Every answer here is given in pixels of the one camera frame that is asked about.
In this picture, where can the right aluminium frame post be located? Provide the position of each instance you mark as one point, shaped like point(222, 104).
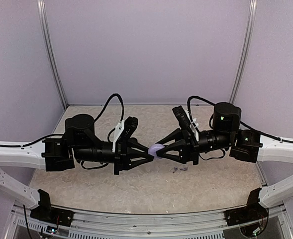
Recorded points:
point(245, 50)

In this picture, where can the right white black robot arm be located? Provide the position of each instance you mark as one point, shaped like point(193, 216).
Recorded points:
point(249, 145)

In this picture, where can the purple round charging case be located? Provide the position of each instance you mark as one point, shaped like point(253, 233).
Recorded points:
point(153, 150)

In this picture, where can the front aluminium rail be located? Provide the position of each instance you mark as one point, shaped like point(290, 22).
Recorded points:
point(98, 225)

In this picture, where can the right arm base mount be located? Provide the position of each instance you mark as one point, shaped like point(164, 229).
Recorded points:
point(250, 212)

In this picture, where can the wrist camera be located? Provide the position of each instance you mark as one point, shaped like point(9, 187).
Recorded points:
point(123, 131)
point(184, 120)

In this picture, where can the aluminium frame post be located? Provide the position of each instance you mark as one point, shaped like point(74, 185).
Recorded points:
point(50, 52)
point(245, 50)

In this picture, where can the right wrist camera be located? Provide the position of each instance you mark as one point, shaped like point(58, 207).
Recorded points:
point(184, 120)

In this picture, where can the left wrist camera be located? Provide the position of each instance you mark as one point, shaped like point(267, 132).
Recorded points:
point(123, 131)

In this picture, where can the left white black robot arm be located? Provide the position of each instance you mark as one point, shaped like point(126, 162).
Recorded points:
point(59, 153)

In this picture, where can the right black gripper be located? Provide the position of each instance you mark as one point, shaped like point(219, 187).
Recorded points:
point(189, 146)

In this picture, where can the left aluminium frame post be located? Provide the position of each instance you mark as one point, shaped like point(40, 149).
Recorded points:
point(50, 52)

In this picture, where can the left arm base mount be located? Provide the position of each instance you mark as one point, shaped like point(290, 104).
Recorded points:
point(47, 213)

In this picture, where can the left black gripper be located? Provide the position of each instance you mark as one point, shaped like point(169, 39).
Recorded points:
point(123, 156)

